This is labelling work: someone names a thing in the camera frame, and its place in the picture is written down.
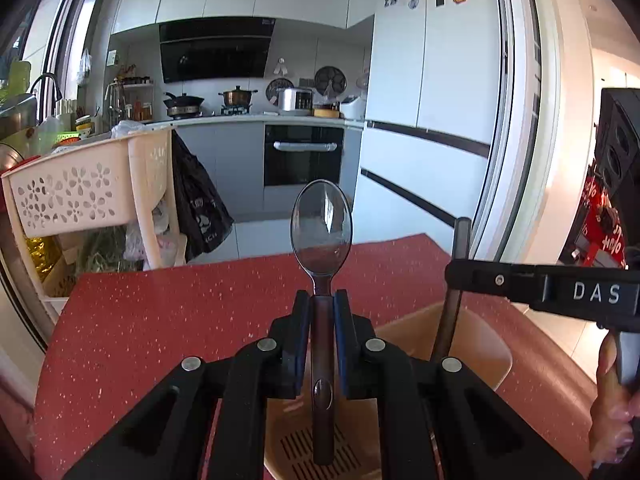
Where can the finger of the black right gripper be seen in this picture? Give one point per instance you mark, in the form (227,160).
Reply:
(451,306)

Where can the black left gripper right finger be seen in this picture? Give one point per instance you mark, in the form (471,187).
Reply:
(351,333)

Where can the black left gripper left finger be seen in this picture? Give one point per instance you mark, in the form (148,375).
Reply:
(291,333)

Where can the pink plastic utensil holder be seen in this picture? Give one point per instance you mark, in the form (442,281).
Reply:
(359,424)

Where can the black kitchen faucet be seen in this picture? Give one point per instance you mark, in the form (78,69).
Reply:
(49,90)

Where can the person's right hand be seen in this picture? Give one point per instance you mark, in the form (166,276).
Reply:
(611,435)

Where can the white refrigerator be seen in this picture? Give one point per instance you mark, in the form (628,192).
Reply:
(432,108)

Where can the black plastic bag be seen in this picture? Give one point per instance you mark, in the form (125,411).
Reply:
(203,218)

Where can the built-in black oven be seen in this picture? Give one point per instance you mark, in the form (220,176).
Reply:
(299,154)

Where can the silver rice cooker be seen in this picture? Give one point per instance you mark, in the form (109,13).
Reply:
(295,101)

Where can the beige perforated storage cart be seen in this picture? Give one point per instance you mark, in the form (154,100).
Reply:
(92,186)

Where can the steel pot on stove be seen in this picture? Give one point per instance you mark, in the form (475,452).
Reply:
(237,97)

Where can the black wok on stove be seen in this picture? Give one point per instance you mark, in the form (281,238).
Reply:
(184,106)

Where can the black range hood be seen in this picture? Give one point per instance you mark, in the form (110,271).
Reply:
(215,48)

